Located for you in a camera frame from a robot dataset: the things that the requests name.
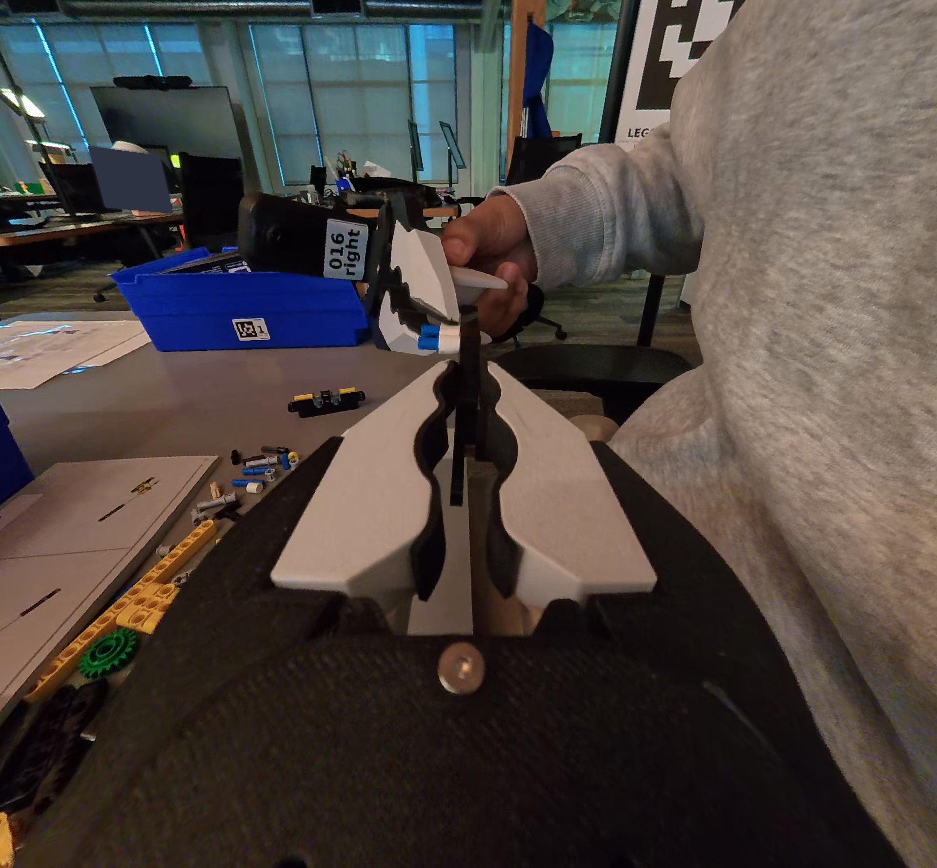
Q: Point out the black mesh office chair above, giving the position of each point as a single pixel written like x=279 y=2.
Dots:
x=542 y=158

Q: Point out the blue cloth flag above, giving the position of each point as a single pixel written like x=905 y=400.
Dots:
x=538 y=77

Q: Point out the long black lego beam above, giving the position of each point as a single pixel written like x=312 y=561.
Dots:
x=467 y=399

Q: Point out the person's grey sweatshirt torso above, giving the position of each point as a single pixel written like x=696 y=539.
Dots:
x=805 y=334

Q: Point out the large black monitor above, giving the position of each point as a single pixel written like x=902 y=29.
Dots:
x=168 y=121

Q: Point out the pile of black lego pieces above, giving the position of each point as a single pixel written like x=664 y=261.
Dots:
x=44 y=751

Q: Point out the blue plastic bin with tag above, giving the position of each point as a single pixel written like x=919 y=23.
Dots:
x=219 y=304

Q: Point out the yellow lego beams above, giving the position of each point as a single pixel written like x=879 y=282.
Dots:
x=146 y=586

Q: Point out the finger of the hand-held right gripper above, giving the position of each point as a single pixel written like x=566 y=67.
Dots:
x=428 y=271
x=399 y=326

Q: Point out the black and yellow lego assembly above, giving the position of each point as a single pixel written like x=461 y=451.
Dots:
x=326 y=401

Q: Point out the green lego gear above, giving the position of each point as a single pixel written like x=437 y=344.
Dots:
x=108 y=653

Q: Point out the person's right hand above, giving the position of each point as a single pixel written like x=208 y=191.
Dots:
x=498 y=238

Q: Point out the grey open instruction booklet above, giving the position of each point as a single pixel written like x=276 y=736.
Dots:
x=88 y=538

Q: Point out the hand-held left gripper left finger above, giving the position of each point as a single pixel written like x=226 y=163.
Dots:
x=359 y=517

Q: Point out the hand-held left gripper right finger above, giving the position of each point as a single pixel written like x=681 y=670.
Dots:
x=578 y=517

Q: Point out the small black monitor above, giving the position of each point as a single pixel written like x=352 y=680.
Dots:
x=211 y=198

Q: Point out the scattered small lego pieces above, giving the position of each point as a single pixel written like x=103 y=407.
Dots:
x=252 y=476

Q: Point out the blue and white lego piece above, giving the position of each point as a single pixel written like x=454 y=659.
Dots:
x=437 y=339

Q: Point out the white lego instruction booklet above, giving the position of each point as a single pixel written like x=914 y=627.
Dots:
x=58 y=352

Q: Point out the black and white marker poster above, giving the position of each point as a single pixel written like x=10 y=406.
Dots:
x=651 y=41

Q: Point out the person's right forearm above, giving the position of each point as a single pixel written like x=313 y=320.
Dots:
x=600 y=202

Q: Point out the wooden office desk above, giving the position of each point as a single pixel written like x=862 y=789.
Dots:
x=73 y=228

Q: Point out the wooden post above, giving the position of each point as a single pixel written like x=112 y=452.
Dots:
x=528 y=41

